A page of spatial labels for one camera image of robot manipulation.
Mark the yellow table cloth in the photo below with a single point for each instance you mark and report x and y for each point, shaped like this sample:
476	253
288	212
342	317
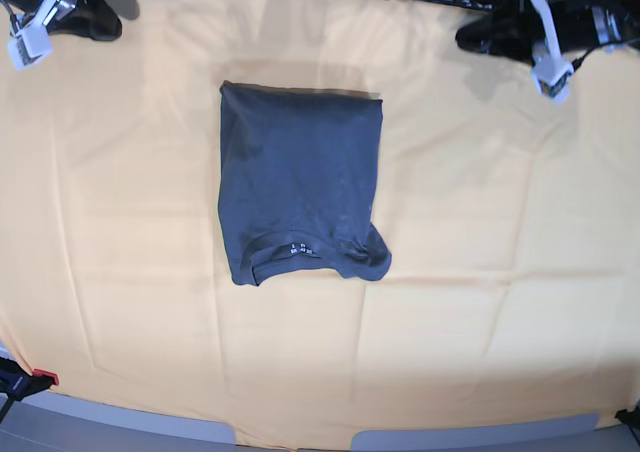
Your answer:
513	224

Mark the black power adapter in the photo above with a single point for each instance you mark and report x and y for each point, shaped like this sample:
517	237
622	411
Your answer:
510	7

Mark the black clamp right corner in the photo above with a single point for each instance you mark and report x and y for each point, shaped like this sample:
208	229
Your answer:
629	418

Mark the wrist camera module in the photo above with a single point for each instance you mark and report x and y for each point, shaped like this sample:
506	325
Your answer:
29	46
551	78

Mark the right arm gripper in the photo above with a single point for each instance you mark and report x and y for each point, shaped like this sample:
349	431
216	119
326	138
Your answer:
92	19

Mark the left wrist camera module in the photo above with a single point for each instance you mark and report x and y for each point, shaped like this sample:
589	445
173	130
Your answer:
551	78

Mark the blue red table clamp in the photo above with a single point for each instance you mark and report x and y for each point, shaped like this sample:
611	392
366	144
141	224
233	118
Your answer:
18	384

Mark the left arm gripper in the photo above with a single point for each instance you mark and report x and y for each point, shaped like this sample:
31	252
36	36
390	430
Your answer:
553	28

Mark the dark grey T-shirt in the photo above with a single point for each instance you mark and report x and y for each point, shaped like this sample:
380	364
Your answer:
298	176

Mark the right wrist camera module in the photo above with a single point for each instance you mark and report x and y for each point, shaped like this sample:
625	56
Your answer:
29	46

